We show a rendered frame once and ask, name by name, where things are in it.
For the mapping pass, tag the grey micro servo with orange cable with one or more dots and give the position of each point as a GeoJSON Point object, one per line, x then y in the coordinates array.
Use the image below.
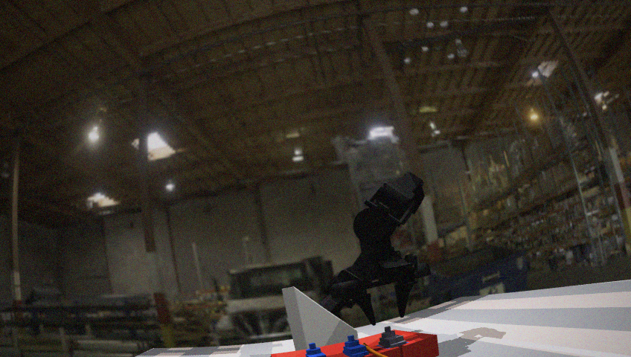
{"type": "Point", "coordinates": [388, 339]}

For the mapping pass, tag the red flat deck plate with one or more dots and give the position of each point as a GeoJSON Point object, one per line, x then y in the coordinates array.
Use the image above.
{"type": "Point", "coordinates": [417, 345]}

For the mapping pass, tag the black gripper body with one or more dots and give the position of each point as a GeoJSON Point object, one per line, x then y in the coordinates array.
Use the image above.
{"type": "Point", "coordinates": [353, 288]}

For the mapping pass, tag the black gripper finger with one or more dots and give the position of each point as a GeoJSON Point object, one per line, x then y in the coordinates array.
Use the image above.
{"type": "Point", "coordinates": [364, 302]}
{"type": "Point", "coordinates": [402, 295]}

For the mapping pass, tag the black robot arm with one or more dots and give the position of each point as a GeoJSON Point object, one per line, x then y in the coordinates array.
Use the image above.
{"type": "Point", "coordinates": [391, 204]}

